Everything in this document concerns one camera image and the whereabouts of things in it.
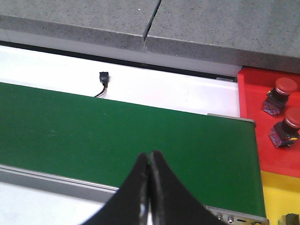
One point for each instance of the yellow plastic tray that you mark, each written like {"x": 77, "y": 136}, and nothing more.
{"x": 281, "y": 195}

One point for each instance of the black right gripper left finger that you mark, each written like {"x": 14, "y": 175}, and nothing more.
{"x": 129, "y": 205}

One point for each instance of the red plastic tray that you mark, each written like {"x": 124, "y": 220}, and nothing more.
{"x": 253, "y": 85}

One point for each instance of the small black sensor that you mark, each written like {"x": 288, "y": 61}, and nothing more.
{"x": 104, "y": 78}

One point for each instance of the aluminium conveyor side rail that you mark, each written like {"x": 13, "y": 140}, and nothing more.
{"x": 56, "y": 184}

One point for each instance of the grey speckled stone slab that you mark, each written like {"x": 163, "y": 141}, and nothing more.
{"x": 120, "y": 24}
{"x": 255, "y": 33}

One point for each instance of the far steel conveyor end bracket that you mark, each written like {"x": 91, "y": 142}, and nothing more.
{"x": 233, "y": 118}

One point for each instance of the red mushroom push button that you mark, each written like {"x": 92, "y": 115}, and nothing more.
{"x": 278, "y": 97}
{"x": 286, "y": 132}

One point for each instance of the steel conveyor end bracket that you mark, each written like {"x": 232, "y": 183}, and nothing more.
{"x": 233, "y": 118}
{"x": 236, "y": 218}

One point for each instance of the grey speckled stone slab left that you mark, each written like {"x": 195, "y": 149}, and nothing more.
{"x": 120, "y": 24}

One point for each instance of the yellow mushroom push button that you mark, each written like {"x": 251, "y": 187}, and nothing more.
{"x": 289, "y": 219}

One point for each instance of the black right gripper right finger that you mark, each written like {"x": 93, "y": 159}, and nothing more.
{"x": 171, "y": 202}

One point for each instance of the green conveyor belt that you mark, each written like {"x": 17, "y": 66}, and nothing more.
{"x": 98, "y": 140}

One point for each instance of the grey speckled stone slab right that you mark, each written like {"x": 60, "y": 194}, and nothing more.
{"x": 255, "y": 33}

